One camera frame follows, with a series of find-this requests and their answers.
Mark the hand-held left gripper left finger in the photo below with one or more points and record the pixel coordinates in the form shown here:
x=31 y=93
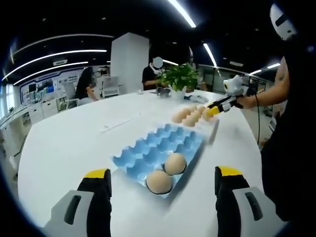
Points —
x=96 y=197

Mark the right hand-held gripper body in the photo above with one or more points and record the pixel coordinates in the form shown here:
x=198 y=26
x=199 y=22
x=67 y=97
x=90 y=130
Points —
x=233 y=86

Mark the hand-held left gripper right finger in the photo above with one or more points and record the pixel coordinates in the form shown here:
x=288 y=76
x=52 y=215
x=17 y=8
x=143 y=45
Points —
x=229 y=197

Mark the brown hen egg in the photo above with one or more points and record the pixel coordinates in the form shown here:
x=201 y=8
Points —
x=175 y=164
x=205 y=116
x=158 y=183

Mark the group of brown eggs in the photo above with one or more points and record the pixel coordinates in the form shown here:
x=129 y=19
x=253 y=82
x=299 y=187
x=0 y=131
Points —
x=179 y=116

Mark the blue egg tray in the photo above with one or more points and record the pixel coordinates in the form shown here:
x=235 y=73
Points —
x=160 y=145

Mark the person's right hand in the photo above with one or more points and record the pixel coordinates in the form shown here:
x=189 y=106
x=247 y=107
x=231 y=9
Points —
x=247 y=101

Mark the blue white plush toy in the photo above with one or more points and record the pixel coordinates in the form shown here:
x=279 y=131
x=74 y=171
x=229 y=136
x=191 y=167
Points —
x=196 y=98

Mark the ceiling light strip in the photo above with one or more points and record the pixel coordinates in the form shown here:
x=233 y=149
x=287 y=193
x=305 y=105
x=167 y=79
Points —
x=74 y=64
x=209 y=54
x=74 y=52
x=185 y=16

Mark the green potted plant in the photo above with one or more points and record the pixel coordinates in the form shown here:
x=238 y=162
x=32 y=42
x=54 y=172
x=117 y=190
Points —
x=180 y=76

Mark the white table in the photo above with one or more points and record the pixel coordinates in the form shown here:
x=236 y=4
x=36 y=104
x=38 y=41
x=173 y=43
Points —
x=74 y=148

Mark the grey rounded gadget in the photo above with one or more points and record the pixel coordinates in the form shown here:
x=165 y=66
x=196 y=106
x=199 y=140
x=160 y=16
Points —
x=164 y=91

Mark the person's black shirt torso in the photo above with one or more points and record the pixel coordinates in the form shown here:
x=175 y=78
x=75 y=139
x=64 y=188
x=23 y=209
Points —
x=291 y=148

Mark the small white object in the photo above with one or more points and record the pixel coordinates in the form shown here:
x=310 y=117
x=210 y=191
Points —
x=139 y=92

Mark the white worn device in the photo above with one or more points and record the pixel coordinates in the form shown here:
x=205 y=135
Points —
x=277 y=12

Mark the white low cabinet row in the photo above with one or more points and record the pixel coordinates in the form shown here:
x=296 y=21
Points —
x=47 y=109

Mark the white square pillar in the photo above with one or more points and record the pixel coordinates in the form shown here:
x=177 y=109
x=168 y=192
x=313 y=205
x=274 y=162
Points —
x=128 y=61

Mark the white mesh office chair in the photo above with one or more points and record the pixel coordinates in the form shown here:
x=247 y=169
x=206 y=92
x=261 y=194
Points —
x=69 y=92
x=109 y=85

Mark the white ceiling air vent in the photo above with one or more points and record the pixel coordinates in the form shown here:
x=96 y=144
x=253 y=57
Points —
x=60 y=61

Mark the blue framed wall display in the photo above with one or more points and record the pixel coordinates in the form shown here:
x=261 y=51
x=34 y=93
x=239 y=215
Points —
x=42 y=86

